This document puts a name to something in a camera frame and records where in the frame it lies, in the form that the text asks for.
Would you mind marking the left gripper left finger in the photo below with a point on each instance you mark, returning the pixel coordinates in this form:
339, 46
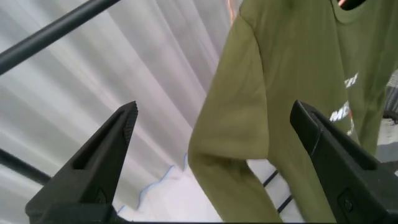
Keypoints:
87, 180

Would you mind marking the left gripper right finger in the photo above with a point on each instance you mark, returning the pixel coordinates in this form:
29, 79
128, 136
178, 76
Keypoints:
348, 174

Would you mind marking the black clothes rack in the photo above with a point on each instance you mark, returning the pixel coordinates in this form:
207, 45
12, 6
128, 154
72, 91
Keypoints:
46, 32

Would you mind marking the green printed shirt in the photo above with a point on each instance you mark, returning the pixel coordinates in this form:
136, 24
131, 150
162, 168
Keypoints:
264, 77

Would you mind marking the white curtain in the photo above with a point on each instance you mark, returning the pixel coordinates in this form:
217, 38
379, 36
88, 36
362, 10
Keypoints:
140, 62

